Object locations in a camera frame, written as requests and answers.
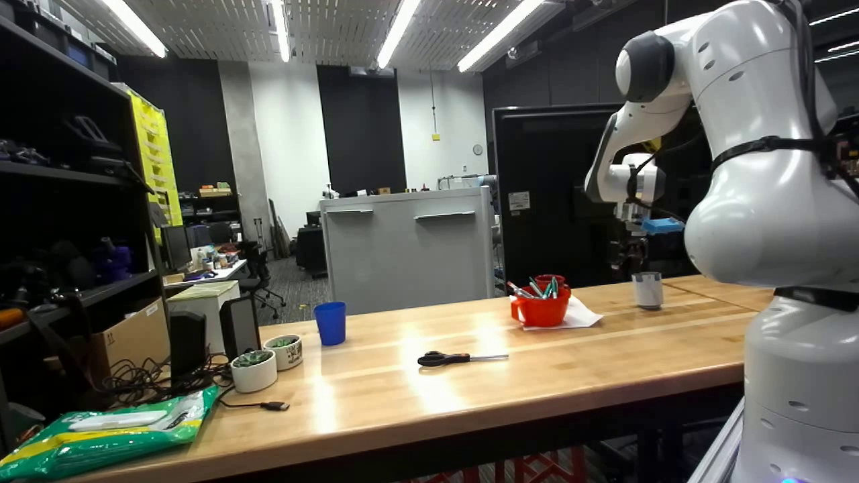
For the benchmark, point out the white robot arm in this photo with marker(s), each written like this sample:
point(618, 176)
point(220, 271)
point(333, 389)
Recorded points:
point(778, 213)

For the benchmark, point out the grey metal cup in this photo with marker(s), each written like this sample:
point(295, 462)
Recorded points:
point(647, 287)

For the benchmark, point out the white bowl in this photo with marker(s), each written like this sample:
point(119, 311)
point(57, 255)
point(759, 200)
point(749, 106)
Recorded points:
point(287, 352)
point(253, 370)

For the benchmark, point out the black handled scissors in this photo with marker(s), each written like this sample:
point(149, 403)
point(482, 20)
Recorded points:
point(444, 357)

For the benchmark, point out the white bowl front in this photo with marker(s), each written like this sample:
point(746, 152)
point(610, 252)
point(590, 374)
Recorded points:
point(253, 370)

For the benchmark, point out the grey cabinet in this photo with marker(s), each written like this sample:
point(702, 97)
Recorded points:
point(409, 247)

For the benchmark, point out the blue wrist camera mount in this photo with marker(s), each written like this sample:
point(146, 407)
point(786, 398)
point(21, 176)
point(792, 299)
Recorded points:
point(663, 227)

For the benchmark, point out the yellow banner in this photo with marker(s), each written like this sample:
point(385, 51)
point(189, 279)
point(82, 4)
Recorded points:
point(155, 157)

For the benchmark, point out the green plastic wipes packet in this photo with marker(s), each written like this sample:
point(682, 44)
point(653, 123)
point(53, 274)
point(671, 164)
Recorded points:
point(86, 440)

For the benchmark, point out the black speaker right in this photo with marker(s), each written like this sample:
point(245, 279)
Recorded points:
point(240, 326)

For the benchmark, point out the black speaker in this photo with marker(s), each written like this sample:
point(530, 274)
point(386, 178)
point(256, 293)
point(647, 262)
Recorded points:
point(240, 326)
point(189, 352)

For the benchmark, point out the red mug with pens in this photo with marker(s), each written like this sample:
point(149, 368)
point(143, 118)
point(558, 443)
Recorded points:
point(541, 301)

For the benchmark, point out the white bowl rear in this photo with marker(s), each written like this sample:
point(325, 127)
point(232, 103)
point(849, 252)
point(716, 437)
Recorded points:
point(287, 352)

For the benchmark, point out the black speaker left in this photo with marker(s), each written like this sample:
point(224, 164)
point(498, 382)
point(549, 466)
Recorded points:
point(189, 352)

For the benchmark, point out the white paper sheet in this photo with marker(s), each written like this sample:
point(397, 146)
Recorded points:
point(577, 314)

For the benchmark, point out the cardboard box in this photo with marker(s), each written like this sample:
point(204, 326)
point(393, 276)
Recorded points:
point(137, 337)

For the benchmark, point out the black shelving unit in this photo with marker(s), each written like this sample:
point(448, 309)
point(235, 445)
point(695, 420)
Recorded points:
point(76, 236)

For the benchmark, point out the blue plastic cup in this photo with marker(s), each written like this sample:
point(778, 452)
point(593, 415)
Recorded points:
point(331, 323)

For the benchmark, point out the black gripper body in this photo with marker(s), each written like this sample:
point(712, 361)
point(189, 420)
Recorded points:
point(631, 244)

